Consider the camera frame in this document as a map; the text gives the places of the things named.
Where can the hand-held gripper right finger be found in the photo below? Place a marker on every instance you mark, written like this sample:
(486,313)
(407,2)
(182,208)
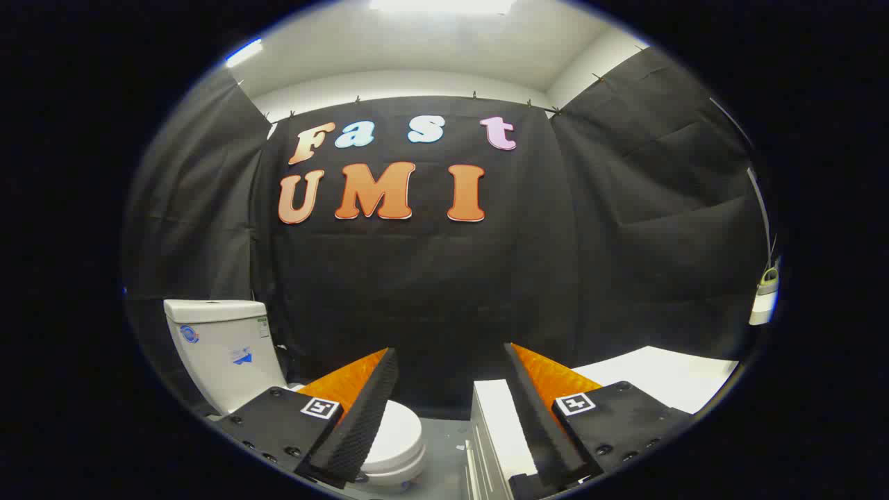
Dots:
(538,430)

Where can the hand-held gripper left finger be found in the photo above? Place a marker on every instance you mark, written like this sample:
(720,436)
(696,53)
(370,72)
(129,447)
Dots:
(361,423)

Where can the white toilet lid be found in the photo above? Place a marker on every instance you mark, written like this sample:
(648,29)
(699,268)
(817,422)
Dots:
(401,430)

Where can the white toilet seat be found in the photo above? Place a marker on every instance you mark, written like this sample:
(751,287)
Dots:
(408,473)

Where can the white cabinet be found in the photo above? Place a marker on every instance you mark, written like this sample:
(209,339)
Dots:
(496,430)

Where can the black backdrop cloth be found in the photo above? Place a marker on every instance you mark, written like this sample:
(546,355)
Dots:
(430,292)

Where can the white and green object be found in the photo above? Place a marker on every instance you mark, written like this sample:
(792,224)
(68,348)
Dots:
(765,300)

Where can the ceiling light panel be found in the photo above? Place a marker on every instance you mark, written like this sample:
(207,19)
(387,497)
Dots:
(444,5)

